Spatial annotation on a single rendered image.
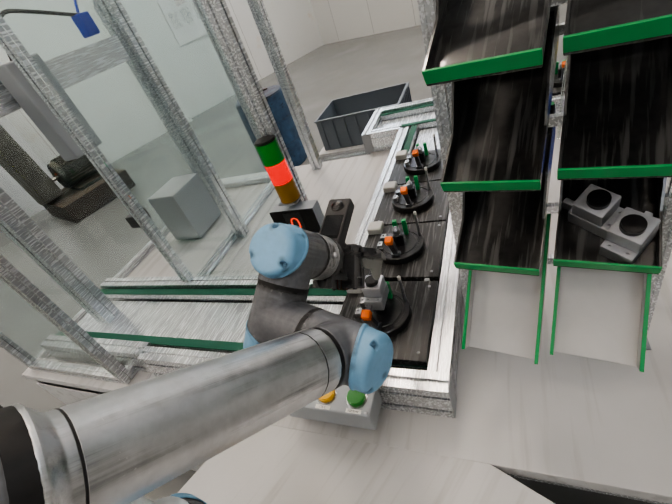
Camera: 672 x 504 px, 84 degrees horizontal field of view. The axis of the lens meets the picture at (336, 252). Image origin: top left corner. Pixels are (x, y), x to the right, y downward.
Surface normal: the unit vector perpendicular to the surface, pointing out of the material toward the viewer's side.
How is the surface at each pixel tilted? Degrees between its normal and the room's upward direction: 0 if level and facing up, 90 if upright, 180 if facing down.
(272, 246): 43
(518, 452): 0
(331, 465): 0
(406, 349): 0
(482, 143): 25
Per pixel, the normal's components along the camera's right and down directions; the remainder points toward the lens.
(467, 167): -0.47, -0.40
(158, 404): 0.46, -0.78
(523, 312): -0.53, -0.07
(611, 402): -0.30, -0.75
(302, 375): 0.75, -0.24
